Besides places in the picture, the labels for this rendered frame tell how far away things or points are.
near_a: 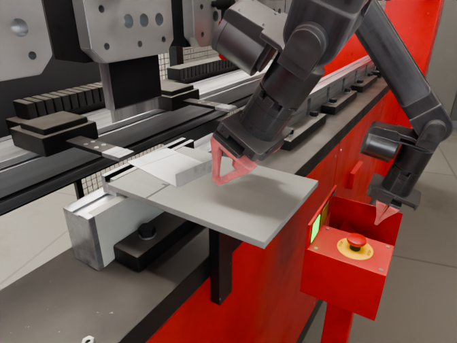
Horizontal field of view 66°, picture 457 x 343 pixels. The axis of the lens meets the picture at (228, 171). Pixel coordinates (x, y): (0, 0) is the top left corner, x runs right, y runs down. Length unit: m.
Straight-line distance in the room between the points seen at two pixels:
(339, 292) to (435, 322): 1.10
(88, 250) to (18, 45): 0.30
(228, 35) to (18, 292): 0.45
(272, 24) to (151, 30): 0.20
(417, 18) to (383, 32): 1.86
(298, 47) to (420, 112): 0.41
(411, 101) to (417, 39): 1.85
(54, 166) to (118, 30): 0.39
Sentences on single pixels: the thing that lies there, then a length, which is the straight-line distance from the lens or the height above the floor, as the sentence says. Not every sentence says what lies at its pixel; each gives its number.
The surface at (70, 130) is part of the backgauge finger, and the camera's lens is 0.75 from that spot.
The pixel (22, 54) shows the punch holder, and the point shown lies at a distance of 0.43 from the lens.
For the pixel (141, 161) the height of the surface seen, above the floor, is 1.00.
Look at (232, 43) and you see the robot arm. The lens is 0.42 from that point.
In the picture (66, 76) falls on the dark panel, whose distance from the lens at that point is 1.11.
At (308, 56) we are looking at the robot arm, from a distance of 0.35.
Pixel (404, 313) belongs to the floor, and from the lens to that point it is 1.85.
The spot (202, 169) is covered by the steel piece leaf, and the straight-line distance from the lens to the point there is 0.54.
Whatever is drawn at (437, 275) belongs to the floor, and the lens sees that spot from 2.13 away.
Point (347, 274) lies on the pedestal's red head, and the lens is 0.77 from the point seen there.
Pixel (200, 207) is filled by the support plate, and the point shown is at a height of 1.00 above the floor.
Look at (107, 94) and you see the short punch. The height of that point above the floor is 1.12.
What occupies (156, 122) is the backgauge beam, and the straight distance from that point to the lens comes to 0.97.
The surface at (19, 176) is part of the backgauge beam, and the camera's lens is 0.77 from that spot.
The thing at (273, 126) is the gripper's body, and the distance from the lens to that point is 0.43.
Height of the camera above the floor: 1.25
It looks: 26 degrees down
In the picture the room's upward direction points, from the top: straight up
